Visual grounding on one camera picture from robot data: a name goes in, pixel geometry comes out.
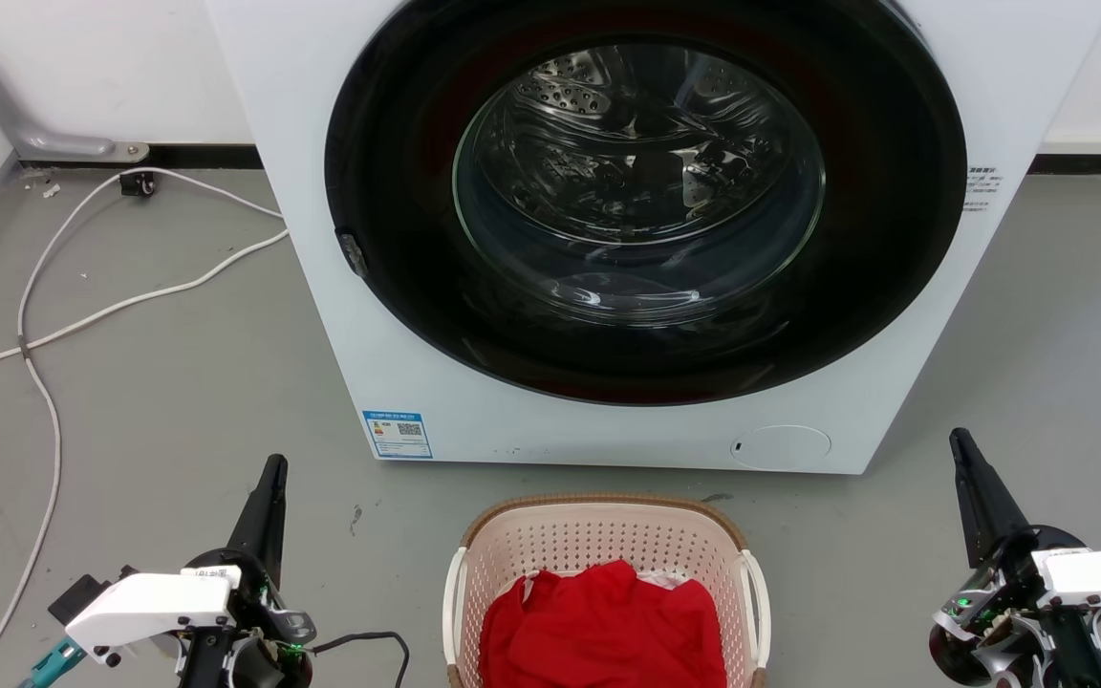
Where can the grey wall pipe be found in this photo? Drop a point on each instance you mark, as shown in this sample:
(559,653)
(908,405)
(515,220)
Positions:
(63,145)

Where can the white front-load washing machine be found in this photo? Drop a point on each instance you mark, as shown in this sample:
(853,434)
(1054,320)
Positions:
(340,382)

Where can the round black washer door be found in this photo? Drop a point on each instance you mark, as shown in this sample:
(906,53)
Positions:
(398,287)

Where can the blue energy label sticker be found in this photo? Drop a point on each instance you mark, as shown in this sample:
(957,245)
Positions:
(398,435)

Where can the small text warning sticker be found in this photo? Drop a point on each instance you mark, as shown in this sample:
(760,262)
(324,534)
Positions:
(982,186)

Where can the beige plastic laundry basket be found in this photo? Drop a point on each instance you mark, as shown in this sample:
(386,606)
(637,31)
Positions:
(598,535)

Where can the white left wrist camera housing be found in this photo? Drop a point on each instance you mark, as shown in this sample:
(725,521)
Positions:
(149,607)

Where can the small black floor bracket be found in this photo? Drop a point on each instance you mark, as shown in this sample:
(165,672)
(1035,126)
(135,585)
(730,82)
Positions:
(138,184)

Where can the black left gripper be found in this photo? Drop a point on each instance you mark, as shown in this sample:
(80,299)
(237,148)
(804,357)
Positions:
(264,612)

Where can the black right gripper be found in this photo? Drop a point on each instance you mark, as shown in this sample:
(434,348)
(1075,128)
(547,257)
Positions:
(1014,583)

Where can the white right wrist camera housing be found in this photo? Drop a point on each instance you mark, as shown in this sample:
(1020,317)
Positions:
(1100,578)

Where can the steel washer drum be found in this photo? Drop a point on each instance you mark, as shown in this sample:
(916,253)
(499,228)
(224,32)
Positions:
(636,182)

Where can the round white filter cover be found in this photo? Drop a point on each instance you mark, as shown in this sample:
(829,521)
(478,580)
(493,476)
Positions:
(780,447)

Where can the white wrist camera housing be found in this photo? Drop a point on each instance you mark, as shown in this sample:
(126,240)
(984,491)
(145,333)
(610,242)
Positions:
(149,607)
(1100,578)

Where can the red garment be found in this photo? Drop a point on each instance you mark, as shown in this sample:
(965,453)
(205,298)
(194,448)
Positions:
(598,631)

